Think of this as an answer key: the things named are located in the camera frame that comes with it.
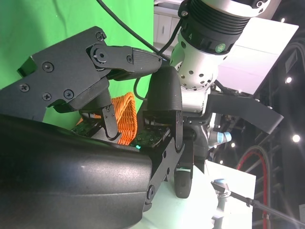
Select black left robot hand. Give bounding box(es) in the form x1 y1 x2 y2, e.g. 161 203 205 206
173 111 211 199

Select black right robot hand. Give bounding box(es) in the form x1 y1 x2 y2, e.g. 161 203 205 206
0 26 185 229

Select orange wicker basket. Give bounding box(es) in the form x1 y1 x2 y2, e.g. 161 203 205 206
76 92 138 146

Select thin black boom rod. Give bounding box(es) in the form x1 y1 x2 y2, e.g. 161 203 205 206
211 180 305 226

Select green tablecloth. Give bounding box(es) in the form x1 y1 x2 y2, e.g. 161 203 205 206
0 0 154 134

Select red hose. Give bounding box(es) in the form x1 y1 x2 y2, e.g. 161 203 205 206
237 145 269 229

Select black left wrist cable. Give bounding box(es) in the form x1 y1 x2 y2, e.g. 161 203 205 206
96 0 184 101

